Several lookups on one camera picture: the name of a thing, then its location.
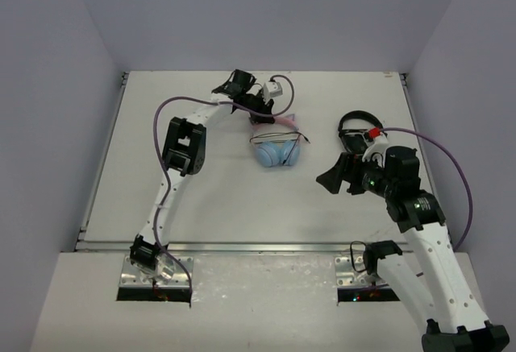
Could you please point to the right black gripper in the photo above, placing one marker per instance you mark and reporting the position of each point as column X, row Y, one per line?
column 348, row 168

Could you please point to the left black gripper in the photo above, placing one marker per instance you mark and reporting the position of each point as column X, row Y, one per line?
column 260, row 111

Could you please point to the pink blue cat-ear headphones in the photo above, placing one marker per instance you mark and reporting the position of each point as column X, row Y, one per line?
column 277, row 144

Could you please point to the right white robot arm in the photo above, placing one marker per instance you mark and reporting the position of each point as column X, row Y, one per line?
column 440, row 302

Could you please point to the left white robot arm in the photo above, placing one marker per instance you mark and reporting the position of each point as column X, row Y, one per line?
column 183, row 152

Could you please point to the black over-ear headphones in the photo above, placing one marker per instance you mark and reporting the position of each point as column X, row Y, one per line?
column 357, row 140

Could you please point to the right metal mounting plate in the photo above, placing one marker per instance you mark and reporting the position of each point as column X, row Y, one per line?
column 349, row 272

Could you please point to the metal mounting plate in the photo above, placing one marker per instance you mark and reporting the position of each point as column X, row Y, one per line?
column 349, row 272
column 167, row 275

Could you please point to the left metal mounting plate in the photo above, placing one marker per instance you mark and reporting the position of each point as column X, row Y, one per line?
column 167, row 275

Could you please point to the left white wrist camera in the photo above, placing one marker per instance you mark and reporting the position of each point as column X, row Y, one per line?
column 271, row 89

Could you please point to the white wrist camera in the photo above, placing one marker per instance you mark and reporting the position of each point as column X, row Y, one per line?
column 271, row 89
column 377, row 148

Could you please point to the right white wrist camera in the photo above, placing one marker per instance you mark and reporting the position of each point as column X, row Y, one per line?
column 377, row 148

